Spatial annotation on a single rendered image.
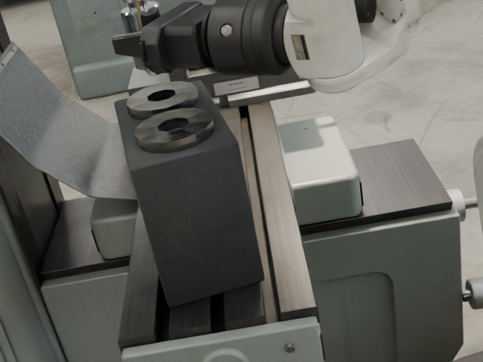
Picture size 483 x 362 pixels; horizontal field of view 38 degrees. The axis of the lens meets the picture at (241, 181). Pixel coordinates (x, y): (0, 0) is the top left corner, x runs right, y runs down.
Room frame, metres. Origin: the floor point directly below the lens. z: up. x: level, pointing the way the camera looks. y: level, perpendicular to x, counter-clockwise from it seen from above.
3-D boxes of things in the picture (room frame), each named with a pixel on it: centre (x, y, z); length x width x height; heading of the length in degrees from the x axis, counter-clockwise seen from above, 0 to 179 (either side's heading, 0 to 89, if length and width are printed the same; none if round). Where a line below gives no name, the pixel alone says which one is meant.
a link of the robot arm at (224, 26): (0.79, 0.00, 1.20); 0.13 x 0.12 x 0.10; 147
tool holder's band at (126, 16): (0.84, 0.08, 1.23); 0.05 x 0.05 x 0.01
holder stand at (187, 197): (0.79, 0.07, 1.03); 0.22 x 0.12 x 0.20; 8
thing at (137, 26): (0.84, 0.08, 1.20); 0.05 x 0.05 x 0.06
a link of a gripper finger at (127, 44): (0.81, 0.09, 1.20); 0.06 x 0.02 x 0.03; 57
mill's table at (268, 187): (1.22, 0.03, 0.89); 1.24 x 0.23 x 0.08; 178
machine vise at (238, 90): (1.31, 0.00, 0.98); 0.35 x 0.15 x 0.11; 87
